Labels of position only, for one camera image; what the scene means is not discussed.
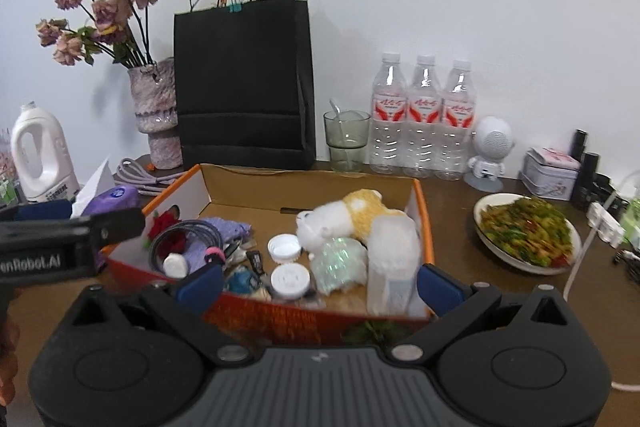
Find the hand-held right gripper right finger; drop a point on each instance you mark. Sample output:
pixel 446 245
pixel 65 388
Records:
pixel 440 287

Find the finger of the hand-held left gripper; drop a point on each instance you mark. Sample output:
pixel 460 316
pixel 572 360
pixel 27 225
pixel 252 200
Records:
pixel 117 227
pixel 42 210

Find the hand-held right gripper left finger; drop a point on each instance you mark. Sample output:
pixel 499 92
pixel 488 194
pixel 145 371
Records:
pixel 200 284

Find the small blue object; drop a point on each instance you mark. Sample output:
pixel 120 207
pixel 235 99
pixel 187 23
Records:
pixel 242 282

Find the red artificial flower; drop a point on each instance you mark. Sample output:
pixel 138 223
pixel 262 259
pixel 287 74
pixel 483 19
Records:
pixel 165 227

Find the clear plastic cotton swab container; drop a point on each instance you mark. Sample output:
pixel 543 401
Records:
pixel 395 257

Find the small clear plastic bag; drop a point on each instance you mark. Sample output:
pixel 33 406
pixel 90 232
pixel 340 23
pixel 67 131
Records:
pixel 256 263

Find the purple fabric pouch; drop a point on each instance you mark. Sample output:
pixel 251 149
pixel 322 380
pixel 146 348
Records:
pixel 225 229

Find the white round lid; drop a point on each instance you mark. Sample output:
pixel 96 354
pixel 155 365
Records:
pixel 290 282

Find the white ribbed bottle cap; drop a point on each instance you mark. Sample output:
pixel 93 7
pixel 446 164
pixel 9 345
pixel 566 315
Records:
pixel 285 249

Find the orange cardboard box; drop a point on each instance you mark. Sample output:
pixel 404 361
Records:
pixel 240 192

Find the iridescent plastic bag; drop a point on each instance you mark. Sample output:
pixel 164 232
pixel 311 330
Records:
pixel 340 264

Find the white and yellow plush alpaca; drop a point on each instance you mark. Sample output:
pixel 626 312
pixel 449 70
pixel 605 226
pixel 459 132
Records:
pixel 340 214

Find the person's left hand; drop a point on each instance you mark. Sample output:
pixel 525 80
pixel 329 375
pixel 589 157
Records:
pixel 7 357

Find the purple tissue pack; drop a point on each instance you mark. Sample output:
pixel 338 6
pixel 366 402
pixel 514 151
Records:
pixel 112 199

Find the colourful packets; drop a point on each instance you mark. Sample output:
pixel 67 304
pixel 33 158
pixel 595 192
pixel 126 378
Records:
pixel 7 177

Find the white plastic milk jug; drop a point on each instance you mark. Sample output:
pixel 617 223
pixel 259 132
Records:
pixel 42 157

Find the white plate of green food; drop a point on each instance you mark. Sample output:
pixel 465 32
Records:
pixel 525 232

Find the mottled purple ceramic vase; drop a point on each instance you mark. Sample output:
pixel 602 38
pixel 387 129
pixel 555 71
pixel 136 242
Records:
pixel 155 107

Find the white robot figure speaker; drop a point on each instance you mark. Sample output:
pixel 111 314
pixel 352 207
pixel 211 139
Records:
pixel 492 142

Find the clear water bottle red label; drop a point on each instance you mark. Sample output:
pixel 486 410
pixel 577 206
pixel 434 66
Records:
pixel 457 132
pixel 423 132
pixel 387 132

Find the white printed tin box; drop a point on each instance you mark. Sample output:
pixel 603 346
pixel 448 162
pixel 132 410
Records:
pixel 550 172

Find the green tinted glass cup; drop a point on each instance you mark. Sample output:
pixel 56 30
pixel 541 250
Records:
pixel 347 147

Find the white power strip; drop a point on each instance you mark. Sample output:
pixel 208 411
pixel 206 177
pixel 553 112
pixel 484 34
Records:
pixel 605 224

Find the black cosmetic bottle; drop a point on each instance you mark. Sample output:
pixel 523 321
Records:
pixel 586 182

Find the black paper bag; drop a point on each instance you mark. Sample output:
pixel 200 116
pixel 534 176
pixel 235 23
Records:
pixel 240 82

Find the thin black tube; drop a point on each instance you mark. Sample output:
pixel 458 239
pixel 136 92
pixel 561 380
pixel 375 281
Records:
pixel 581 144

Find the white spoon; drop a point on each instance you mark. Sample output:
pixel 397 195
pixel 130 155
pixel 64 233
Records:
pixel 336 109

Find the clear bottle of green liquid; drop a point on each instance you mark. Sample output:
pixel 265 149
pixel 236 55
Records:
pixel 634 217

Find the teal binder clip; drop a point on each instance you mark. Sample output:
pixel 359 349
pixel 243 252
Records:
pixel 234 7

